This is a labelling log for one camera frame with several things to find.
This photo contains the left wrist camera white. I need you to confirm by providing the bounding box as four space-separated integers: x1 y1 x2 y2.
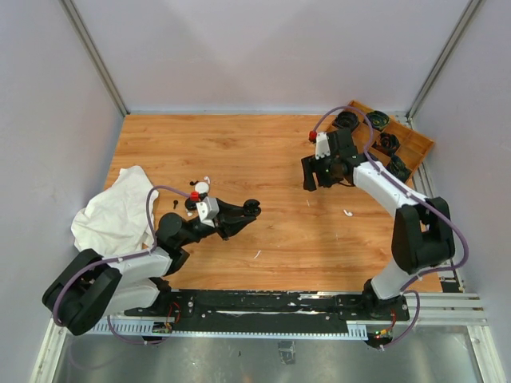
196 197 220 227

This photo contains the blue green swirl cup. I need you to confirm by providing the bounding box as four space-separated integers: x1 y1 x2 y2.
386 155 411 183

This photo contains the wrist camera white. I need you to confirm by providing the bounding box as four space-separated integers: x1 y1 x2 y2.
196 197 220 227
315 132 331 160

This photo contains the slotted cable duct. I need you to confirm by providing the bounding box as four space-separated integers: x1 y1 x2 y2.
95 321 369 340

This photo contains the black charging case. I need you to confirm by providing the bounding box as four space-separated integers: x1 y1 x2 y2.
243 199 262 217
184 198 198 211

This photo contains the dark red swirl cup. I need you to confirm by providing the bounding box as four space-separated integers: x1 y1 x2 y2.
378 132 400 156

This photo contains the white cloth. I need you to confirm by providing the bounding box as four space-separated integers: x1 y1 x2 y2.
71 165 159 257

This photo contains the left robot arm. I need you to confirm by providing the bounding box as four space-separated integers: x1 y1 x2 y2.
42 197 261 335

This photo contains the wooden compartment tray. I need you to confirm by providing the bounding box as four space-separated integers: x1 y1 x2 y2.
325 101 434 184

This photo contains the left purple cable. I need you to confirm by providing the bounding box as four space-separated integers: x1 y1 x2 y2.
51 186 200 346

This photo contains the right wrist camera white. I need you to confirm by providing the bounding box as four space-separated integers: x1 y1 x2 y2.
315 132 331 160

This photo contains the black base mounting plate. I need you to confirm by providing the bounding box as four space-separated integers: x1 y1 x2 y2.
159 289 410 335

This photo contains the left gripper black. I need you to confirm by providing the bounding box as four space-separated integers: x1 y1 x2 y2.
179 198 256 247

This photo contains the dark swirl cup far left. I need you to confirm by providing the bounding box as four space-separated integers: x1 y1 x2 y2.
332 111 359 131

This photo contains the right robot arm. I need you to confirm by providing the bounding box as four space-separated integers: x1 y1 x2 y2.
301 128 455 319

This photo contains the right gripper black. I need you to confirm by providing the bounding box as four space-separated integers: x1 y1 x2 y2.
302 151 343 192

